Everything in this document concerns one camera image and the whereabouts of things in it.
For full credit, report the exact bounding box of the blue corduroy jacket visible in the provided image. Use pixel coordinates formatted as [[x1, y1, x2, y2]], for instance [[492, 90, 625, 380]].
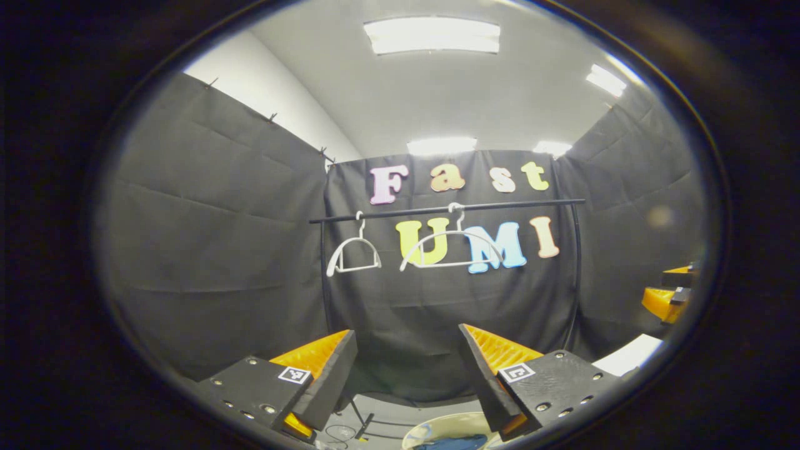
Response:
[[412, 434, 488, 450]]

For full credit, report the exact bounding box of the long ceiling light panel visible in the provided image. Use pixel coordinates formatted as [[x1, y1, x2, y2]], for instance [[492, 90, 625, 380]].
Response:
[[407, 137, 478, 156]]

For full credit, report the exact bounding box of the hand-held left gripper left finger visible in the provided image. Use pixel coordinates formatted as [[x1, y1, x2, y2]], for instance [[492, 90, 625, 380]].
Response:
[[197, 329, 358, 444]]

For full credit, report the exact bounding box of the cream round laundry hamper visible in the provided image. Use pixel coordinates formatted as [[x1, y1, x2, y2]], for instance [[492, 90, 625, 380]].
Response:
[[401, 411, 501, 450]]

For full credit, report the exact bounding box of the white flat board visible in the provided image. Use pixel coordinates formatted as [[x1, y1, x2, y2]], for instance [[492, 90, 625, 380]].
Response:
[[591, 333, 664, 378]]

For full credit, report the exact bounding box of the white clothes hanger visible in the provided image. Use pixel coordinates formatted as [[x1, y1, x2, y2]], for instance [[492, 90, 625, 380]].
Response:
[[399, 202, 506, 273], [326, 211, 383, 278]]

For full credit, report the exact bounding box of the large ceiling light panel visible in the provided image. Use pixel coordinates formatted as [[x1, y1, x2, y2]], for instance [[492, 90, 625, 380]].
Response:
[[364, 17, 502, 56]]

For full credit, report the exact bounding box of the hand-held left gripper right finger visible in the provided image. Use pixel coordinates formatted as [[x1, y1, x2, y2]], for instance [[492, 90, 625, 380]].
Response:
[[458, 323, 626, 441]]

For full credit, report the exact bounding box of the black clothes rack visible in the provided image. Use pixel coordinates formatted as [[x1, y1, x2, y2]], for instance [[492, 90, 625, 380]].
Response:
[[308, 197, 588, 441]]

